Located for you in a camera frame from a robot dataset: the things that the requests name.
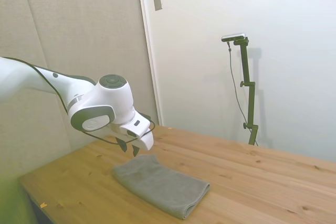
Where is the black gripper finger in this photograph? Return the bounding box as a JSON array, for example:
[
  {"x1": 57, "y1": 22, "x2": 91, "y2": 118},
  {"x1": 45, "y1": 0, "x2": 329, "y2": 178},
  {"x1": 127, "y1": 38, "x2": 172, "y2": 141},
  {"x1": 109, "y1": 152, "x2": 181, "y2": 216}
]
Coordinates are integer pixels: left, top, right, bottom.
[
  {"x1": 131, "y1": 142, "x2": 141, "y2": 158},
  {"x1": 115, "y1": 136, "x2": 129, "y2": 154}
]

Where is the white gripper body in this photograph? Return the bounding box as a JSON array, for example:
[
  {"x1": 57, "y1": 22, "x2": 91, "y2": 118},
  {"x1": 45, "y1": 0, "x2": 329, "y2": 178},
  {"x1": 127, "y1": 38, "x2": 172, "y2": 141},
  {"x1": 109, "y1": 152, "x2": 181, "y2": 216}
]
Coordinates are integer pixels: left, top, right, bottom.
[{"x1": 110, "y1": 125, "x2": 155, "y2": 152}]

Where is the grey towel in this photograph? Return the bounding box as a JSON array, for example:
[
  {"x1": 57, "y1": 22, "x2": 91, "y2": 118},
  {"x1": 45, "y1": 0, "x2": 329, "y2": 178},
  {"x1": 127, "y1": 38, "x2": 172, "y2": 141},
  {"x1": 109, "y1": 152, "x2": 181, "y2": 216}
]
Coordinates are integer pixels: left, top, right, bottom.
[{"x1": 111, "y1": 154, "x2": 211, "y2": 220}]

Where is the white door frame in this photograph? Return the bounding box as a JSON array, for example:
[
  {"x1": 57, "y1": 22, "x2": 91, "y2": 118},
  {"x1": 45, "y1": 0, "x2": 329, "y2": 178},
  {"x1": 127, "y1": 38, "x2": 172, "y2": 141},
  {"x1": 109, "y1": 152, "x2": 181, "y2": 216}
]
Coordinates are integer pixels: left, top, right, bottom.
[{"x1": 135, "y1": 0, "x2": 164, "y2": 126}]

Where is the black jointed camera stand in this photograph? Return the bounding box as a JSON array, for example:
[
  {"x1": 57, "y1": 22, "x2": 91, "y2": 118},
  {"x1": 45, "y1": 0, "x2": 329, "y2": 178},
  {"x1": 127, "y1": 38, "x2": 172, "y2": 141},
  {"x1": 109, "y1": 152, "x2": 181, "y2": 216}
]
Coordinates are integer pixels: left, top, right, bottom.
[{"x1": 233, "y1": 37, "x2": 259, "y2": 146}]

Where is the silver exterior camera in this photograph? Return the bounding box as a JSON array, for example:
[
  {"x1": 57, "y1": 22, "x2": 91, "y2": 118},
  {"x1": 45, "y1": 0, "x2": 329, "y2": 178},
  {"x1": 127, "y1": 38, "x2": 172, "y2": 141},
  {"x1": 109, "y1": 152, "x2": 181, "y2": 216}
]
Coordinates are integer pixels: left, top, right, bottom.
[{"x1": 221, "y1": 33, "x2": 247, "y2": 43}]

